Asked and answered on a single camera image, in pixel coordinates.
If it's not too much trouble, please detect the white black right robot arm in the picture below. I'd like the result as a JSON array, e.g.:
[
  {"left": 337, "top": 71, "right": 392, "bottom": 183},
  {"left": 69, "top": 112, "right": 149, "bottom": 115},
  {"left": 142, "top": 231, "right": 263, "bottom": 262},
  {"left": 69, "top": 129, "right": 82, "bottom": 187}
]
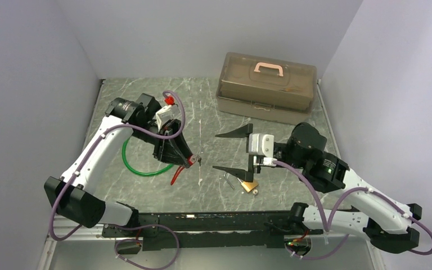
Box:
[{"left": 223, "top": 122, "right": 422, "bottom": 254}]

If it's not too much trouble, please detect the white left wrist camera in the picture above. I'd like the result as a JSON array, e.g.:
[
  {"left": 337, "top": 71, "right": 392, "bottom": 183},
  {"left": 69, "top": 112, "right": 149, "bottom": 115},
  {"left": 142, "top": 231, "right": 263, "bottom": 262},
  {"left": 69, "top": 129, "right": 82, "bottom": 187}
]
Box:
[{"left": 155, "top": 96, "right": 179, "bottom": 130}]

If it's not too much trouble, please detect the beige plastic toolbox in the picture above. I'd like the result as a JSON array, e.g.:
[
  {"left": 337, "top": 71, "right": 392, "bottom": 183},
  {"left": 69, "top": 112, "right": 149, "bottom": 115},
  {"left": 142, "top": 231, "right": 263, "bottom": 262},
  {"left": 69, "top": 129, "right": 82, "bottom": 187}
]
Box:
[{"left": 215, "top": 52, "right": 317, "bottom": 125}]

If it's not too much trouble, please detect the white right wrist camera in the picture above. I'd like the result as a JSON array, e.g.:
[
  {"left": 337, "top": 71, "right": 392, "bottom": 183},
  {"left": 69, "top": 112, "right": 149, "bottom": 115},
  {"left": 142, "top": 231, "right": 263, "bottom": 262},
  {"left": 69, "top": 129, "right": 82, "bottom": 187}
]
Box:
[{"left": 247, "top": 133, "right": 276, "bottom": 167}]

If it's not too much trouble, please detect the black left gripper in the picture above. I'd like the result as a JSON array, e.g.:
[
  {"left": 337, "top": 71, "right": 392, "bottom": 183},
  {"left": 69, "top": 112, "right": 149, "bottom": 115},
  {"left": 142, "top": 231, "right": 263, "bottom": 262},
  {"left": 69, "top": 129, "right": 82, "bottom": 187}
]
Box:
[{"left": 132, "top": 119, "right": 194, "bottom": 168}]

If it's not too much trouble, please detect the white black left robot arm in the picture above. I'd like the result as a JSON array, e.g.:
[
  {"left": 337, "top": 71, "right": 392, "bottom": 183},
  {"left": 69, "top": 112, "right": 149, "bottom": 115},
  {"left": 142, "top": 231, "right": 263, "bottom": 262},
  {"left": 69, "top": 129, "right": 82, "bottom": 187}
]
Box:
[{"left": 44, "top": 91, "right": 200, "bottom": 236}]

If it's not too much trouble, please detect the silver key bunch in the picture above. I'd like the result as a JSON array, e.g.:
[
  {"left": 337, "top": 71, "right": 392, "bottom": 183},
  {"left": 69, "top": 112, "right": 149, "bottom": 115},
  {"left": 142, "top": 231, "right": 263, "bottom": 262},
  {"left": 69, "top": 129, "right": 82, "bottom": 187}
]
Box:
[{"left": 192, "top": 155, "right": 201, "bottom": 166}]

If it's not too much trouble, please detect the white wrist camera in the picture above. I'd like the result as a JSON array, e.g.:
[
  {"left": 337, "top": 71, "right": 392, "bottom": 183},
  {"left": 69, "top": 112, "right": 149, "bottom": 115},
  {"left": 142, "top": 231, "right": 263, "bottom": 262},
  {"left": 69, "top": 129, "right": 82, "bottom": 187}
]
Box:
[
  {"left": 155, "top": 96, "right": 179, "bottom": 130},
  {"left": 247, "top": 133, "right": 276, "bottom": 167}
]

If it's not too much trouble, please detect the brass padlock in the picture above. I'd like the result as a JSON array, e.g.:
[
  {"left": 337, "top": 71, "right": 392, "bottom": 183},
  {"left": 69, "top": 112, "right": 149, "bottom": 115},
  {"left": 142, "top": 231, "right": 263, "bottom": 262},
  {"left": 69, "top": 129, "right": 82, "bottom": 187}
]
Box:
[{"left": 223, "top": 174, "right": 259, "bottom": 193}]

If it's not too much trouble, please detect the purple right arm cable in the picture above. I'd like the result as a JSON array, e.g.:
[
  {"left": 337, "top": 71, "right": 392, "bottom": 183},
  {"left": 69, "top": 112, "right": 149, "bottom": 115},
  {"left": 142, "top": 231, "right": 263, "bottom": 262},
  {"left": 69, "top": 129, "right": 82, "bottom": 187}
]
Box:
[{"left": 273, "top": 160, "right": 432, "bottom": 261}]

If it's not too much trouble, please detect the green cable loop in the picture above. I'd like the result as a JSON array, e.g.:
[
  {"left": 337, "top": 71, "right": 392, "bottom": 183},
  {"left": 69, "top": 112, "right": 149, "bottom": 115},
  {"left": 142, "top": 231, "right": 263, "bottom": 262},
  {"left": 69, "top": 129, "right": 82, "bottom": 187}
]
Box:
[{"left": 121, "top": 137, "right": 175, "bottom": 178}]

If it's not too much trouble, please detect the red cable lock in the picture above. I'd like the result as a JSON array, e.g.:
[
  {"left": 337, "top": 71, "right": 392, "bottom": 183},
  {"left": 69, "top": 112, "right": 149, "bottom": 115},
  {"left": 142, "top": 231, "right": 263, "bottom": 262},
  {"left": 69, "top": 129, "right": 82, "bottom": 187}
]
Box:
[{"left": 170, "top": 155, "right": 198, "bottom": 186}]

